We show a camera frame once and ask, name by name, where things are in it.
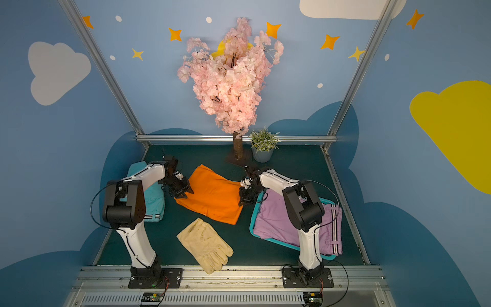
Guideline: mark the right green circuit board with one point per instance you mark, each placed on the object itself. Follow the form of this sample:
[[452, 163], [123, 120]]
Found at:
[[312, 299]]

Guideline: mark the green circuit board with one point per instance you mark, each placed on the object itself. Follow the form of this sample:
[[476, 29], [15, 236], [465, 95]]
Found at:
[[152, 298], [312, 299]]

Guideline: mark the aluminium frame post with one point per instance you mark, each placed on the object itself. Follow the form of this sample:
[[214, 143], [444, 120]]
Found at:
[[76, 19], [371, 49]]

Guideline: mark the orange garment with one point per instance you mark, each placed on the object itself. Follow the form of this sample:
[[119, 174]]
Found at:
[[213, 196]]

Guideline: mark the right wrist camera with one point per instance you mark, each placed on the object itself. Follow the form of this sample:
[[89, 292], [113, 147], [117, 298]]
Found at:
[[252, 177]]

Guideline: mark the cream leather glove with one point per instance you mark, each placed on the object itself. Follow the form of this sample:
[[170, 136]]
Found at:
[[205, 245]]

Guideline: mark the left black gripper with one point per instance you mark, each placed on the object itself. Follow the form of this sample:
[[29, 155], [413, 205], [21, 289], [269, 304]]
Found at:
[[180, 187]]

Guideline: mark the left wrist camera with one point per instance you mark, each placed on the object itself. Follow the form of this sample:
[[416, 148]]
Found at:
[[170, 165]]

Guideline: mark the left green circuit board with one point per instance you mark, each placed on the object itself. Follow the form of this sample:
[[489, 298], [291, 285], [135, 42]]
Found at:
[[152, 298]]

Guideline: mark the teal plastic basket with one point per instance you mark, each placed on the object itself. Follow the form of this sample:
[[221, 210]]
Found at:
[[255, 226]]

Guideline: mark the pink blossom artificial tree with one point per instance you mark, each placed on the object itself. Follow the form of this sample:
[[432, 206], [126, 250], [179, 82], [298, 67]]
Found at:
[[228, 84]]

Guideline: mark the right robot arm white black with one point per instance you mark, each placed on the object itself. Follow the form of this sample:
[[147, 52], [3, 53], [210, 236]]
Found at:
[[303, 206]]

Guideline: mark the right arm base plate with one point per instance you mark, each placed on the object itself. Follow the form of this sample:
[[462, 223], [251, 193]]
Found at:
[[293, 278]]

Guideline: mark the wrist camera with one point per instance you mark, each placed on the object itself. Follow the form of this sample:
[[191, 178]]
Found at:
[[170, 165], [252, 177]]

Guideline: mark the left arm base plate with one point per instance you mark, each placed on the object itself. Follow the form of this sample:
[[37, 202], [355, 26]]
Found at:
[[159, 278]]

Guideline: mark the aluminium front rail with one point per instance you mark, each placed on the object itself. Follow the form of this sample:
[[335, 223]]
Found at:
[[231, 286]]

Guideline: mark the right aluminium frame post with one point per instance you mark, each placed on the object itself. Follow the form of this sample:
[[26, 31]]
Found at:
[[371, 49]]

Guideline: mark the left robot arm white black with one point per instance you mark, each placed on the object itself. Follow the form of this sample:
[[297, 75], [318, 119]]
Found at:
[[125, 210]]

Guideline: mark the small potted green plant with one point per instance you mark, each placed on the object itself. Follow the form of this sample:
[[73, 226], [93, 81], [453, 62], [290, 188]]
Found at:
[[263, 143]]

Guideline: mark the teal garment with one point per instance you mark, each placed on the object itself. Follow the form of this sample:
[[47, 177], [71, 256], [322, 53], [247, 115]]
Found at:
[[151, 199]]

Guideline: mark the left aluminium frame post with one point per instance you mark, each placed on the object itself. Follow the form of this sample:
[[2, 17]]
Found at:
[[76, 19]]

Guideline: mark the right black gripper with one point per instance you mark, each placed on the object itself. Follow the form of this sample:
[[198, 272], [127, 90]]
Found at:
[[247, 195]]

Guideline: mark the purple striped pants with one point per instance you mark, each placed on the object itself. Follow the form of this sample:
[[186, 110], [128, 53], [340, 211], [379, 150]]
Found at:
[[276, 222]]

